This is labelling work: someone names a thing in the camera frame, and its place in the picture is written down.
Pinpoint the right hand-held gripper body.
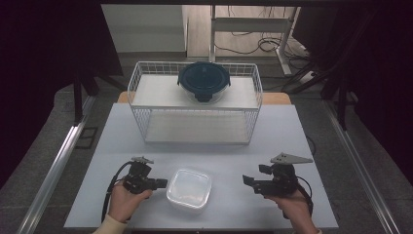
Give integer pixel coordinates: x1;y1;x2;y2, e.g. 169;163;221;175
253;152;315;198

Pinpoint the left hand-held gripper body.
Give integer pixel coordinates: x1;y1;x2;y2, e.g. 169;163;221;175
122;156;155;195

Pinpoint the square clear plastic container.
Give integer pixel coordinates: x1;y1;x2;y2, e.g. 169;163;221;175
166;168;212;214

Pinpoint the white wire shelf rack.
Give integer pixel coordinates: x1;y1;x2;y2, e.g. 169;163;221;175
127;60;264;146

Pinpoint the round dark blue lidded container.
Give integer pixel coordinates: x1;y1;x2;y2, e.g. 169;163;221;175
176;61;232;105

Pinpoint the person's left hand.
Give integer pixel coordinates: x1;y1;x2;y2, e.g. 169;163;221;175
107;180;154;224

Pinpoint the person's right hand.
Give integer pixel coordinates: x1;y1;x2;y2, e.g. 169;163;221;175
264;188;318;234

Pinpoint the wooden table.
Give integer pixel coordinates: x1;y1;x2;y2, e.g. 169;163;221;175
116;91;292;105

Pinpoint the black metal stand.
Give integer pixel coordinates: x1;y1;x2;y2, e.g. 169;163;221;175
319;69;350;132
72;69;100;126

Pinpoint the white power strip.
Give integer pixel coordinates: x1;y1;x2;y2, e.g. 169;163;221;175
297;70;318;84

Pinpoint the white cabinet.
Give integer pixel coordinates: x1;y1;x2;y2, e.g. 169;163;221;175
101;4;189;55

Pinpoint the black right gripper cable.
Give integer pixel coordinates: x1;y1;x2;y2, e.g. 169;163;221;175
282;175;315;219

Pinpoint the thin black cable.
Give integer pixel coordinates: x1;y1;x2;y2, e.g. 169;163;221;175
305;135;318;157

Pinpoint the black floor bracket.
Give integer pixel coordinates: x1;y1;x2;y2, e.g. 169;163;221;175
75;126;99;151

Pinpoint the aluminium rail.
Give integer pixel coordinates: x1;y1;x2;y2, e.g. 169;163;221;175
322;98;402;234
16;96;96;234

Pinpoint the black floor cable loop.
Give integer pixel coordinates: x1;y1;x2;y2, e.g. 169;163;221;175
213;4;313;61

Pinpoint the white metal desk frame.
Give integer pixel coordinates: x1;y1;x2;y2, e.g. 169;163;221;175
208;4;301;76

